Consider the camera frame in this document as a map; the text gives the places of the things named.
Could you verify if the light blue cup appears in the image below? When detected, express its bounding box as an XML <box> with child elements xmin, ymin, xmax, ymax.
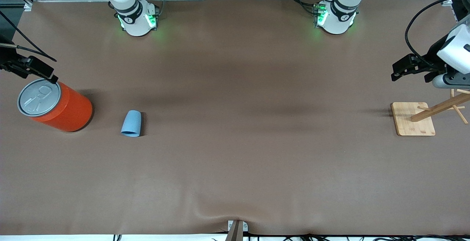
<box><xmin>121</xmin><ymin>110</ymin><xmax>142</xmax><ymax>137</ymax></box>

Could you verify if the wooden mug tree stand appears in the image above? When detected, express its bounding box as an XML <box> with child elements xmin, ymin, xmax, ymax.
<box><xmin>391</xmin><ymin>89</ymin><xmax>470</xmax><ymax>137</ymax></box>

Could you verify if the orange canister with grey lid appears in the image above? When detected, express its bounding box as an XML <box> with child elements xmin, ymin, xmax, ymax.
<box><xmin>17</xmin><ymin>79</ymin><xmax>93</xmax><ymax>133</ymax></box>

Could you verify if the brown table mat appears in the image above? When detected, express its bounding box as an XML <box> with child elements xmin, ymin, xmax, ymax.
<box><xmin>0</xmin><ymin>0</ymin><xmax>470</xmax><ymax>236</ymax></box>

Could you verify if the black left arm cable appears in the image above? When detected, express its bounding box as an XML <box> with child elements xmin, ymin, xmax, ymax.
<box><xmin>405</xmin><ymin>0</ymin><xmax>470</xmax><ymax>69</ymax></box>

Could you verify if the metal bracket with brown bar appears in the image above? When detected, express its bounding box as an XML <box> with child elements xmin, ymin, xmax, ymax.
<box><xmin>227</xmin><ymin>220</ymin><xmax>249</xmax><ymax>241</ymax></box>

